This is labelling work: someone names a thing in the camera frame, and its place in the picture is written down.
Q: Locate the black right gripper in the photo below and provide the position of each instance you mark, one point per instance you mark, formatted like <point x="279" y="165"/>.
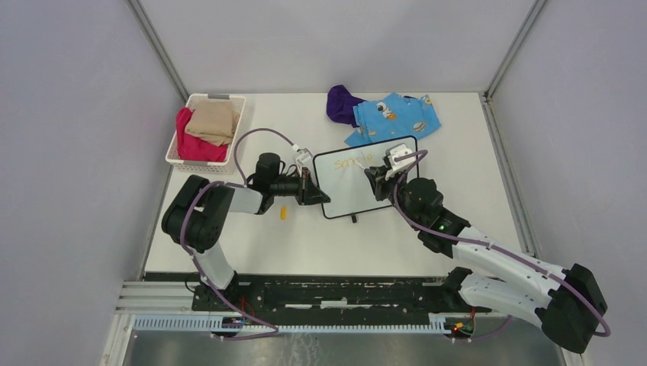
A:
<point x="378" y="183"/>

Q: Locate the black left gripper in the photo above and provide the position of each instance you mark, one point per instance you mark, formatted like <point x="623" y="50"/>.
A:
<point x="308" y="193"/>

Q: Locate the white whiteboard black frame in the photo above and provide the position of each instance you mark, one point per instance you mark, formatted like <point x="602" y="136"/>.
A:
<point x="346" y="184"/>

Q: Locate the white marker pen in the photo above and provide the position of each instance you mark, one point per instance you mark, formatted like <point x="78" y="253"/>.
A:
<point x="358" y="164"/>

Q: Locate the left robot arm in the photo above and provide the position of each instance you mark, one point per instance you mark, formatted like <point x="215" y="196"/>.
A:
<point x="197" y="215"/>

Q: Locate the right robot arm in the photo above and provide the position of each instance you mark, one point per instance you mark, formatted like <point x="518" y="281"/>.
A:
<point x="567" y="304"/>

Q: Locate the blue patterned cloth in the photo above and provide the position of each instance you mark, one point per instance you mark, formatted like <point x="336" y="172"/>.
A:
<point x="393" y="117"/>

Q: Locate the purple cloth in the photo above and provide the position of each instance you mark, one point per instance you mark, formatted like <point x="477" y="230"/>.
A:
<point x="340" y="106"/>

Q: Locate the white perforated plastic basket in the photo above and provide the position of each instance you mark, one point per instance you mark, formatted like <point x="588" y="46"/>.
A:
<point x="240" y="105"/>

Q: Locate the beige folded cloth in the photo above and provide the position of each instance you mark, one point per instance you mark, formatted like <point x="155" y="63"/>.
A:
<point x="214" y="122"/>

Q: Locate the pink cloth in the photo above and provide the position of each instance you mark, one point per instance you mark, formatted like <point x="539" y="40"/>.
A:
<point x="192" y="148"/>

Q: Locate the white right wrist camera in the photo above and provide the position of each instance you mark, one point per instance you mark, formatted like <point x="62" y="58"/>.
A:
<point x="400" y="158"/>

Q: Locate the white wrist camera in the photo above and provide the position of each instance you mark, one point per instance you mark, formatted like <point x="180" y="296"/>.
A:
<point x="400" y="158"/>
<point x="301" y="156"/>

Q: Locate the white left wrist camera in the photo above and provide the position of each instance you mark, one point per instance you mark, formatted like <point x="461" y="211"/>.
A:
<point x="301" y="156"/>

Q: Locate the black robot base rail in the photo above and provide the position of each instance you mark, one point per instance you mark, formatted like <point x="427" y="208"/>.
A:
<point x="283" y="303"/>

